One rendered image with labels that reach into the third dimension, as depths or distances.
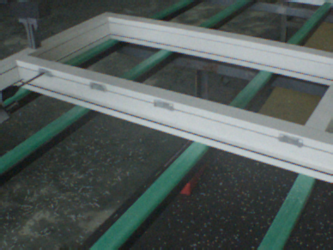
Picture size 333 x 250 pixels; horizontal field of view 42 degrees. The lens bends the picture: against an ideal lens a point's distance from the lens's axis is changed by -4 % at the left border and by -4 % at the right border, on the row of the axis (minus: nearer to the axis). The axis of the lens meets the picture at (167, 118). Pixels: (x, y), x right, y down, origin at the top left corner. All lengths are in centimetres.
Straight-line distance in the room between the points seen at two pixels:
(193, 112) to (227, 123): 8
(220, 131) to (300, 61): 42
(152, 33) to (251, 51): 35
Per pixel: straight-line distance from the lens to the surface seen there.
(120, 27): 157
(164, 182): 87
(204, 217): 120
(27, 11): 133
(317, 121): 95
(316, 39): 226
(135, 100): 106
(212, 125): 97
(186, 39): 143
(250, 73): 141
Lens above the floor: 141
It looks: 30 degrees down
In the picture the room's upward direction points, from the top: 2 degrees counter-clockwise
